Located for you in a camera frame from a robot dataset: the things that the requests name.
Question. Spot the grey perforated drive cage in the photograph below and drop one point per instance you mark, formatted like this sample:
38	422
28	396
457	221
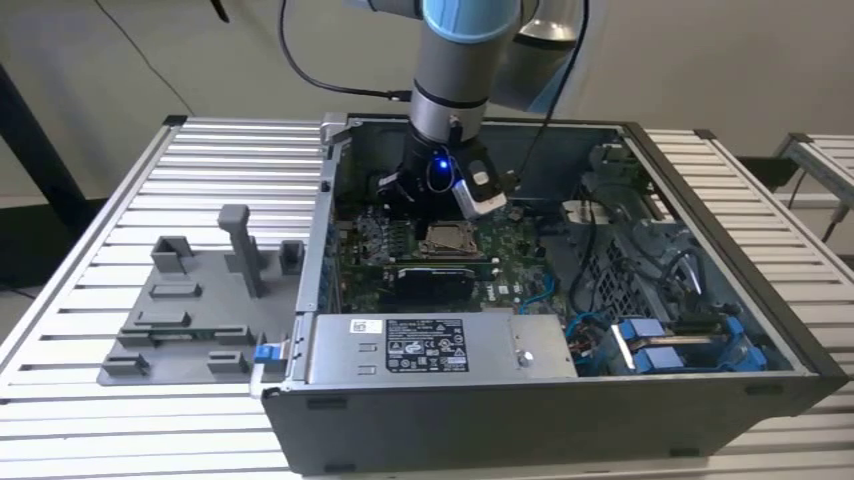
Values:
620	280

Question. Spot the blue case latch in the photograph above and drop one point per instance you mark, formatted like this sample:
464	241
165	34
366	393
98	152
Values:
268	353

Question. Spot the grey and black PC case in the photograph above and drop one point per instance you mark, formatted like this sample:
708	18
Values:
533	425

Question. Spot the black stand post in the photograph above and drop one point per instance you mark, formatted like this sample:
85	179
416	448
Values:
33	135

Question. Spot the small black hanging object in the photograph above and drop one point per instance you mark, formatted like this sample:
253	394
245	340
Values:
220	10

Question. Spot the black power supply label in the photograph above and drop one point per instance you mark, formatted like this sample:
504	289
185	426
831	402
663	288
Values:
427	345

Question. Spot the CPU socket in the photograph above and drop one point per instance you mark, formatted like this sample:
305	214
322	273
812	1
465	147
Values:
443	251

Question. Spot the grey parts rack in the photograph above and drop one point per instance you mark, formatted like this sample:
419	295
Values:
200	310

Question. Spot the silver topped CPU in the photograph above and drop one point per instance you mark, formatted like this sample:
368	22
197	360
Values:
449	236

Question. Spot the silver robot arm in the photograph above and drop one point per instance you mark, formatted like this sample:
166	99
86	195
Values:
447	75

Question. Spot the blue disk carrier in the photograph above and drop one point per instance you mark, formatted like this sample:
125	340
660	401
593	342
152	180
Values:
649	330

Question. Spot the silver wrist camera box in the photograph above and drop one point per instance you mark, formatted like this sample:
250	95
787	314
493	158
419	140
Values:
481	197

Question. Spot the green motherboard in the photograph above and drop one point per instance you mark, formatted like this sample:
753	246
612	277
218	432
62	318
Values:
513	250

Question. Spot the silver power supply box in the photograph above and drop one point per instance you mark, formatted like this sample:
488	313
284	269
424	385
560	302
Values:
346	350

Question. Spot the aluminium slat side table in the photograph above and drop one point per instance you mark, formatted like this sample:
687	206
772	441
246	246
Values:
820	155

